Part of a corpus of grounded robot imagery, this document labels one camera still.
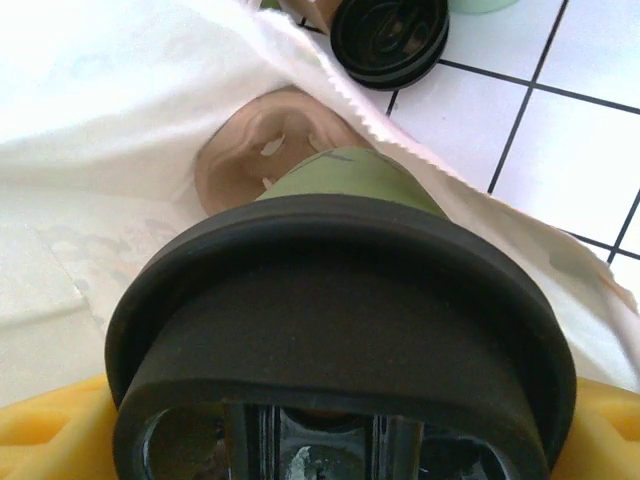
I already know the white printed paper bag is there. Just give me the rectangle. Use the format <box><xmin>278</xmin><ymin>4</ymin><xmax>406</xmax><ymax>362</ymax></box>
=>
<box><xmin>0</xmin><ymin>0</ymin><xmax>640</xmax><ymax>396</ymax></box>

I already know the beige pulp cup carrier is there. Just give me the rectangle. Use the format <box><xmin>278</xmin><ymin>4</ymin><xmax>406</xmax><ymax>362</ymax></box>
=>
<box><xmin>192</xmin><ymin>84</ymin><xmax>384</xmax><ymax>220</ymax></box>

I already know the green paper cup black lid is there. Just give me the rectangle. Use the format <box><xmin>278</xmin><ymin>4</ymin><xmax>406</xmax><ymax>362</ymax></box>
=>
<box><xmin>102</xmin><ymin>144</ymin><xmax>576</xmax><ymax>480</ymax></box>

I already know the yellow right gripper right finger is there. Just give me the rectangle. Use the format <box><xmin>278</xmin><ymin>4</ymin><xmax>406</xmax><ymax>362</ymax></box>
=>
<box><xmin>547</xmin><ymin>375</ymin><xmax>640</xmax><ymax>480</ymax></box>

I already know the mint green straw holder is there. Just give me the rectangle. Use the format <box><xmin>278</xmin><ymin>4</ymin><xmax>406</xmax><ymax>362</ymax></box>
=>
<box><xmin>448</xmin><ymin>0</ymin><xmax>522</xmax><ymax>15</ymax></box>

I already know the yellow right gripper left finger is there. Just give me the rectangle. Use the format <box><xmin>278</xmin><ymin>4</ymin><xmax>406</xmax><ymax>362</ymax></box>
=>
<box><xmin>0</xmin><ymin>373</ymin><xmax>122</xmax><ymax>480</ymax></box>

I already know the black plastic cup lid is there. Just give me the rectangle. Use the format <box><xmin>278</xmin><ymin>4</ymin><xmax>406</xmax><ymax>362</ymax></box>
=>
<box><xmin>347</xmin><ymin>29</ymin><xmax>452</xmax><ymax>93</ymax></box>
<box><xmin>329</xmin><ymin>0</ymin><xmax>450</xmax><ymax>76</ymax></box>

